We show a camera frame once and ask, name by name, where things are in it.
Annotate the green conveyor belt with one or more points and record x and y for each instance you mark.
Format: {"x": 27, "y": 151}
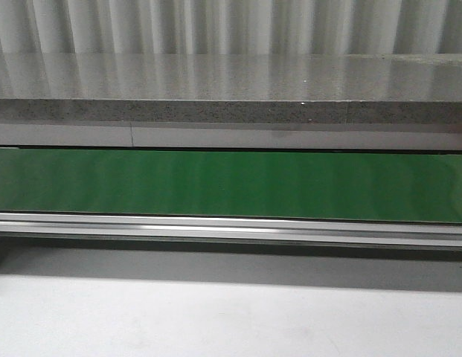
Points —
{"x": 309, "y": 185}

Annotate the grey granite counter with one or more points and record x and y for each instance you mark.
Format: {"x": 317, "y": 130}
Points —
{"x": 316, "y": 102}

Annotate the white curtain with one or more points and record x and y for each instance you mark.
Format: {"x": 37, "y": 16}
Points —
{"x": 231, "y": 27}

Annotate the aluminium conveyor frame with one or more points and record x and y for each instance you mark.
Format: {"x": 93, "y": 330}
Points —
{"x": 229, "y": 230}

